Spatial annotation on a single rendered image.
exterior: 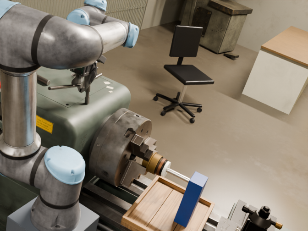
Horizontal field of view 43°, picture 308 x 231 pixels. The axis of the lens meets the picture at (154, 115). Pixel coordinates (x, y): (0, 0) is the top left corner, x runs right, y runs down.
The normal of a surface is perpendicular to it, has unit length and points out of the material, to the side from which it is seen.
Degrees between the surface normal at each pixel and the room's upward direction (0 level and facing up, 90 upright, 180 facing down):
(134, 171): 62
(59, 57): 97
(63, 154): 8
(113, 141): 53
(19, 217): 0
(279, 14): 90
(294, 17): 90
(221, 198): 0
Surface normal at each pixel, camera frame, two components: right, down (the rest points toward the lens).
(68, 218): 0.68, 0.23
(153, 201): 0.26, -0.85
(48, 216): -0.08, 0.16
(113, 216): 0.06, -0.61
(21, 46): -0.24, 0.50
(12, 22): -0.04, -0.13
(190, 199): -0.40, 0.35
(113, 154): -0.28, 0.01
